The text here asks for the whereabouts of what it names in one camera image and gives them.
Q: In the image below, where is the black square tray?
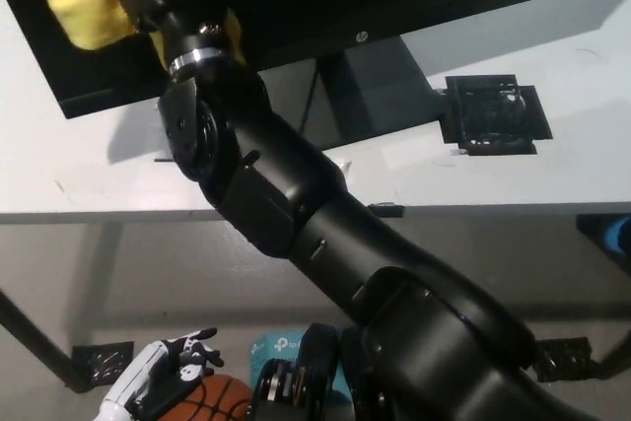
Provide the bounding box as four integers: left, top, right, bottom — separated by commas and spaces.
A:
436, 74, 554, 157

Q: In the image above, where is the black floor foot plate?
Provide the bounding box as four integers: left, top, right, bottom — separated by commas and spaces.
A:
71, 340, 135, 386
534, 336, 593, 383

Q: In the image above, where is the black desk edge clip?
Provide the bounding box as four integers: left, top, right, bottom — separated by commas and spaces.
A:
367, 201, 405, 218

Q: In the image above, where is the orange basketball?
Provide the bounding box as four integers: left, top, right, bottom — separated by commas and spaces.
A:
162, 374, 255, 421

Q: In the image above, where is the teal tp-link box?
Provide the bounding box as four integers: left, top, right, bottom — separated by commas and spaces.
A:
248, 327, 356, 397

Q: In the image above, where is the black diagonal desk leg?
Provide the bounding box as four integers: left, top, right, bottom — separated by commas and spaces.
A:
0, 287, 80, 395

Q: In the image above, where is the black box with blue part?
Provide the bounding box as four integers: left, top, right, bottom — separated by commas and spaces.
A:
575, 213, 631, 262

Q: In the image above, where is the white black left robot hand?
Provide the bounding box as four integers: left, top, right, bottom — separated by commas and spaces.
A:
101, 325, 226, 411

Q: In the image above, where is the yellow microfibre cloth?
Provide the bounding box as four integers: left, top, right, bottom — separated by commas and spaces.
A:
45, 0, 246, 70

